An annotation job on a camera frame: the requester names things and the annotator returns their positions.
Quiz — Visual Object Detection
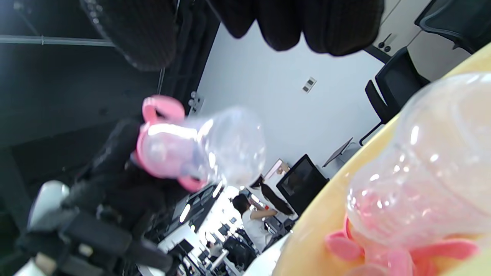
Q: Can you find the person's left hand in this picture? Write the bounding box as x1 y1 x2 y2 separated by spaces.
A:
63 117 193 238

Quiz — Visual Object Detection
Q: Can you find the person's right hand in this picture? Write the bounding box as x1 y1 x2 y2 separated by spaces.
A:
81 0 384 72

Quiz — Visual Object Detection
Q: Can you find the clear plastic baby bottle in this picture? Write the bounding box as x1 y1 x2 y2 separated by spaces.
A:
346 72 491 250
135 95 266 193

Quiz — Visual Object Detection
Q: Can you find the pink bottle handle ring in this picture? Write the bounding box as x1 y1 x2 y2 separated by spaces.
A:
325 226 480 276

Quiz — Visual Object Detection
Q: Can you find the person's left forearm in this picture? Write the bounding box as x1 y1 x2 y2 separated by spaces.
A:
13 253 52 276

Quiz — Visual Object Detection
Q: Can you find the white and black controller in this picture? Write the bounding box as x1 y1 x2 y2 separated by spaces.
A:
27 180 70 231

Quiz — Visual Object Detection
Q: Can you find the black office chair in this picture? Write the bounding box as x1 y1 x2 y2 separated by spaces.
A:
414 0 491 54
359 46 431 147

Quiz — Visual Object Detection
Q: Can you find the black monitor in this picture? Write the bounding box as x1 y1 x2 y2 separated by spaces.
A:
276 154 330 216

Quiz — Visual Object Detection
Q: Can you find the yellow plastic basin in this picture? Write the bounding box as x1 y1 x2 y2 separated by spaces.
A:
272 42 491 276

